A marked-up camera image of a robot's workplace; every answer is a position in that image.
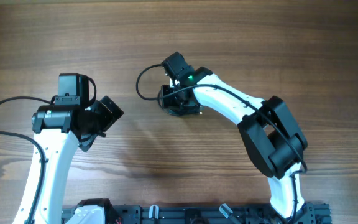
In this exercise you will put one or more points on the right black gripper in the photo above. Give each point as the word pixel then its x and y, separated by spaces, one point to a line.
pixel 168 102

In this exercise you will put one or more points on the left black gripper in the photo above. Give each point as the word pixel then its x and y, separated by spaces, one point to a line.
pixel 107 118

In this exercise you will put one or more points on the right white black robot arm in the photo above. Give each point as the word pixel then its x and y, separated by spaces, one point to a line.
pixel 273 139

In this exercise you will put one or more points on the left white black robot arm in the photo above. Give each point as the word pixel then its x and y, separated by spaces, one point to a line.
pixel 72 121

